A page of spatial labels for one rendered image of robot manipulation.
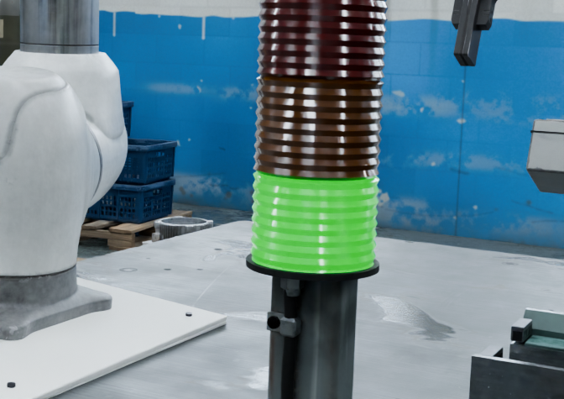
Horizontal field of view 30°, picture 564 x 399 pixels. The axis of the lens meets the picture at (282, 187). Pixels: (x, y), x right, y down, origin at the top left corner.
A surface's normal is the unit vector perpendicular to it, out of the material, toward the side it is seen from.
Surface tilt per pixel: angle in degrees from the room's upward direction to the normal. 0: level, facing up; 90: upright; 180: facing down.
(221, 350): 0
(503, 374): 90
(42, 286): 89
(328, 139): 66
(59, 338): 4
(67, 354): 4
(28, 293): 89
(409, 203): 90
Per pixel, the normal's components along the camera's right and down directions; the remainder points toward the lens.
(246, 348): 0.04, -0.99
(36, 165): 0.50, 0.10
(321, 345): -0.44, 0.10
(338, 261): 0.37, -0.29
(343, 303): 0.90, 0.09
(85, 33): 0.77, 0.14
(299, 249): -0.22, -0.30
